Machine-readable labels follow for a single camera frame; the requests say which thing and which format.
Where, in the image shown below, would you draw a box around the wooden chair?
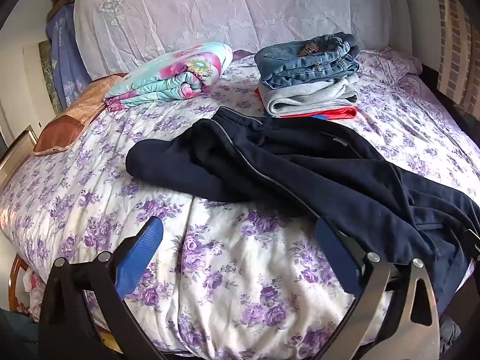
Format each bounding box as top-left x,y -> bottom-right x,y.
8,253 -> 42,316

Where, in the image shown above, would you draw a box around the brick-pattern curtain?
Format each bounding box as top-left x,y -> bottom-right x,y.
435,0 -> 480,109

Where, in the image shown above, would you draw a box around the green painting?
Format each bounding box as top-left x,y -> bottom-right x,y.
37,39 -> 62,115

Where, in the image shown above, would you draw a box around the pink floral cloth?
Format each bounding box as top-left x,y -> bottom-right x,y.
22,270 -> 44,321

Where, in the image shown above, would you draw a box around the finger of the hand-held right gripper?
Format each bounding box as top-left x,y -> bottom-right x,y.
464,228 -> 480,261

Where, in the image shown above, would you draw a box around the brown pillow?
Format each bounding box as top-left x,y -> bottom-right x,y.
33,72 -> 128,156

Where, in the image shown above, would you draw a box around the folded blue jeans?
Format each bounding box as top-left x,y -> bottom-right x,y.
254,34 -> 361,90

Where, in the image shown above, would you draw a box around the purple floral bedspread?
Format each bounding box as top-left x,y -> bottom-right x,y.
0,47 -> 480,360

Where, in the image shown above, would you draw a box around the navy blue pants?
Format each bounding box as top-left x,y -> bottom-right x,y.
125,107 -> 480,319

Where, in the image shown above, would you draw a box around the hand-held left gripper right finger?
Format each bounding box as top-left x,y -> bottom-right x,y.
314,217 -> 440,360

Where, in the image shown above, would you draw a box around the white lace cloth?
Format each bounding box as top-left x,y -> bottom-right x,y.
73,0 -> 404,77

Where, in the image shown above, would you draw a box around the folded teal pink floral blanket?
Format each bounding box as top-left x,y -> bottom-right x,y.
104,42 -> 234,111

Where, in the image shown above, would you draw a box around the metal-framed window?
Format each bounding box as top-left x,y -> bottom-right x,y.
0,127 -> 38,192

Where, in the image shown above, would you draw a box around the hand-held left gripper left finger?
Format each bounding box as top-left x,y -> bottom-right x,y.
38,217 -> 164,360

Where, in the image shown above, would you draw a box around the blue printed cloth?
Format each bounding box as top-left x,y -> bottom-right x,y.
45,4 -> 92,111

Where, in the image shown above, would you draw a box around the folded red garment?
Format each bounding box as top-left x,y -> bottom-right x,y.
255,88 -> 359,120

